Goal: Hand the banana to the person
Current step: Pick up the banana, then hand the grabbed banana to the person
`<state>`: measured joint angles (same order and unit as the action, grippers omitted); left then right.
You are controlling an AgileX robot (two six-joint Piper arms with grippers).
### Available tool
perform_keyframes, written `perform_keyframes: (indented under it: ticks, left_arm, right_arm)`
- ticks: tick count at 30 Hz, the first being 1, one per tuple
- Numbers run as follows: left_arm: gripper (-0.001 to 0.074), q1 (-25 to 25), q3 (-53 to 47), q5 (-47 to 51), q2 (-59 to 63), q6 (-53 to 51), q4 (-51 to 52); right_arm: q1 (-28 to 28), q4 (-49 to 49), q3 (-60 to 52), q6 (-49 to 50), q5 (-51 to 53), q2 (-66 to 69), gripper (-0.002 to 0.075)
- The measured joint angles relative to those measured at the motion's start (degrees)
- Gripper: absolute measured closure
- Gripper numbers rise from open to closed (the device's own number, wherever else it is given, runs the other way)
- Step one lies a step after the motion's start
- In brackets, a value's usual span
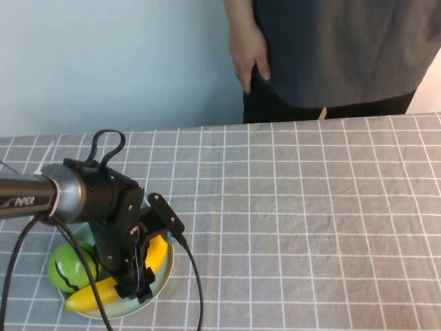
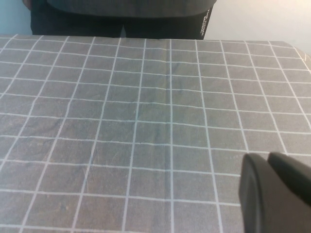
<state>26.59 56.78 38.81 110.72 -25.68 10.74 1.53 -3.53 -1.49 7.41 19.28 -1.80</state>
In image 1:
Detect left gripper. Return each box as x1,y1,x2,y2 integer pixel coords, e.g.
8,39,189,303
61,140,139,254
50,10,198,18
90,192,163,305

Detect yellow toy banana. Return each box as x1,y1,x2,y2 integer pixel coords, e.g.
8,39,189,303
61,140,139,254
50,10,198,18
64,234,169,312

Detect person's right forearm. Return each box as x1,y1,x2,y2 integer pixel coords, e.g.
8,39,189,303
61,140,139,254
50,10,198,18
223,0,258,30

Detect person's right hand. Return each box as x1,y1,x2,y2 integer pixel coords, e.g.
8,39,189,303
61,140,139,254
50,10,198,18
228,21,271,94

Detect light green round plate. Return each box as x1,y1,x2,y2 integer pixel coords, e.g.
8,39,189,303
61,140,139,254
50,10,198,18
57,220,176,321

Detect green toy fruit black cracks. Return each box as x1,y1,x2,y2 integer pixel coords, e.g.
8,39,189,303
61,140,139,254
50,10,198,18
47,242,100,294

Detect white zip tie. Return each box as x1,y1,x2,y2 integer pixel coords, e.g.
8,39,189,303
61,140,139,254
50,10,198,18
34,140,56,177

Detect gray white-checked tablecloth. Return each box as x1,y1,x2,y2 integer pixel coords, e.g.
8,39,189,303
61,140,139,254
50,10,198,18
0,112,441,331

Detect black trousers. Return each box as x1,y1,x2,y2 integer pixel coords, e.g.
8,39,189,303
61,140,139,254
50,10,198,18
243,63,417,124

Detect gray shirt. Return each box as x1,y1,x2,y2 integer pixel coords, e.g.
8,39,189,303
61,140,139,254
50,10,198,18
250,0,441,110

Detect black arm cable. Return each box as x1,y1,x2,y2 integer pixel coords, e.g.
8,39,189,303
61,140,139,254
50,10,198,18
51,217,114,331
0,214,48,331

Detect black camera cable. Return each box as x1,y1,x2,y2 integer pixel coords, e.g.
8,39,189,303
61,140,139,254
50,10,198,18
173,233,205,331

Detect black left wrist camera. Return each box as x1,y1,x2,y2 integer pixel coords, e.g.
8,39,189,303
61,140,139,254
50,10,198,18
139,192,185,246

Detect black looped flat cable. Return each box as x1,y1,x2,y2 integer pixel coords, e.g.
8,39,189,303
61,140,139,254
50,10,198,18
88,129,125,172

